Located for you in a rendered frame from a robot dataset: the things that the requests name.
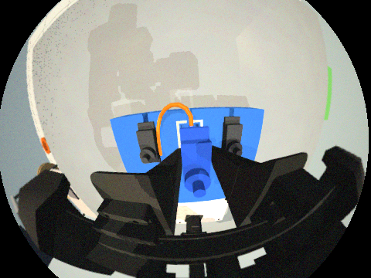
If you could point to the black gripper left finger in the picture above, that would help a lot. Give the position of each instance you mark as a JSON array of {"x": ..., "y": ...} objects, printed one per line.
[{"x": 159, "y": 187}]

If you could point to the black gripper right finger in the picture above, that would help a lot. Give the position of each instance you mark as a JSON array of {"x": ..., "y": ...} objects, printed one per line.
[{"x": 245, "y": 182}]

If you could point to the blue micro servo with orange cable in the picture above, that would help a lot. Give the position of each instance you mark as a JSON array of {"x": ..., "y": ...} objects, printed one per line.
[{"x": 196, "y": 152}]

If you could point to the blue flat panel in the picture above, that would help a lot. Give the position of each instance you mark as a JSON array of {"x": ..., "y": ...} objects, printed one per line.
[{"x": 236, "y": 129}]

